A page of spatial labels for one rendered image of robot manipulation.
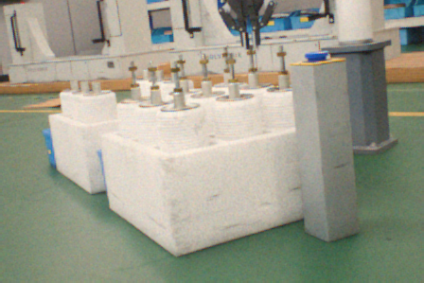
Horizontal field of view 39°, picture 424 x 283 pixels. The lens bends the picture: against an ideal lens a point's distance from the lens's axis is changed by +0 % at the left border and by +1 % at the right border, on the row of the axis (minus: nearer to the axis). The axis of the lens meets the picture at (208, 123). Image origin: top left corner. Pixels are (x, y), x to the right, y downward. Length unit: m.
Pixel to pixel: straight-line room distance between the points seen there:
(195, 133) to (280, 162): 0.18
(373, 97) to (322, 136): 0.66
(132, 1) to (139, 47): 0.36
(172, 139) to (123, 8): 3.60
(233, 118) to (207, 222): 0.20
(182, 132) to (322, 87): 0.26
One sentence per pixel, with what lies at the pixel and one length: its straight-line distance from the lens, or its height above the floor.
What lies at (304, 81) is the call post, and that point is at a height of 0.28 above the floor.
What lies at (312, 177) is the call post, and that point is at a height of 0.11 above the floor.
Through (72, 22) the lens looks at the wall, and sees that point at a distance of 8.83.
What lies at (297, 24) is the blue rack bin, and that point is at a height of 0.31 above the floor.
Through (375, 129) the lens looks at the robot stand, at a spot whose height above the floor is 0.07.
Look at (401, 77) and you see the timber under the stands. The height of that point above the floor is 0.03.
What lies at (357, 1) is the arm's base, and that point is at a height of 0.41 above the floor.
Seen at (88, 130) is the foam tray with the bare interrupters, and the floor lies 0.17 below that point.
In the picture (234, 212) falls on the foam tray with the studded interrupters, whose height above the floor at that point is 0.05.
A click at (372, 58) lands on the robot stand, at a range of 1.66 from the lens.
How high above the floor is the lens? 0.39
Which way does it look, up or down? 9 degrees down
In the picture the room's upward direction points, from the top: 7 degrees counter-clockwise
